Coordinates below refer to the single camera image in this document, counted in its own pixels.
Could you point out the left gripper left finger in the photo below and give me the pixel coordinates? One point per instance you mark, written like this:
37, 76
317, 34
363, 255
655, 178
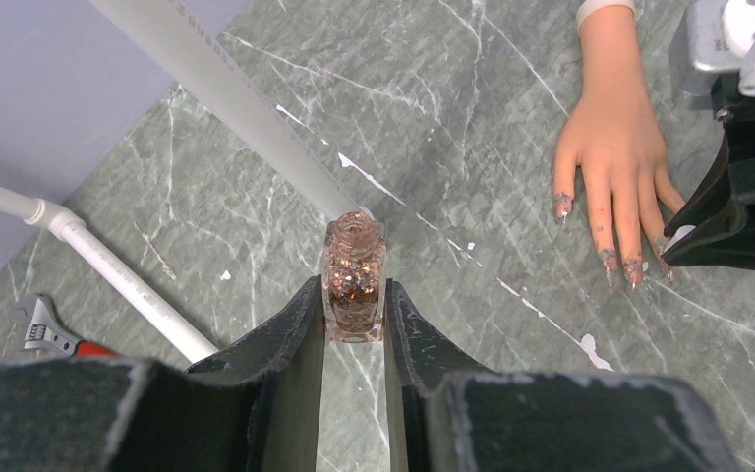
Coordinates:
253, 406

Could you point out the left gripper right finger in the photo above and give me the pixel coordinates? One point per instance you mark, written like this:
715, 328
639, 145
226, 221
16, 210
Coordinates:
448, 412

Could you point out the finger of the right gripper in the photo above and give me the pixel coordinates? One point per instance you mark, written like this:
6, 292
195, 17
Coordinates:
722, 208

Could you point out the glitter nail polish bottle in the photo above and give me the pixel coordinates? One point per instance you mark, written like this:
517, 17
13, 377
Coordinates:
353, 279

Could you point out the white nail polish cap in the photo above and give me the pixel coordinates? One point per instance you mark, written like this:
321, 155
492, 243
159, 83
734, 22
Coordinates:
680, 233

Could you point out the mannequin hand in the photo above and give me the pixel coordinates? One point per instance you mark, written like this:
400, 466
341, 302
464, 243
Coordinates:
612, 139

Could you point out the red adjustable wrench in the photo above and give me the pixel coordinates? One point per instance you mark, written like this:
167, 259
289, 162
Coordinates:
36, 314

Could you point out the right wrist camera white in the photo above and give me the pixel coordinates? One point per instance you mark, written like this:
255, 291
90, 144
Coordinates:
713, 39

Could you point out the white PVC pipe frame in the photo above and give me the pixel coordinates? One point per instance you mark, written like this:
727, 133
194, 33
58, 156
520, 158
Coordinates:
202, 219

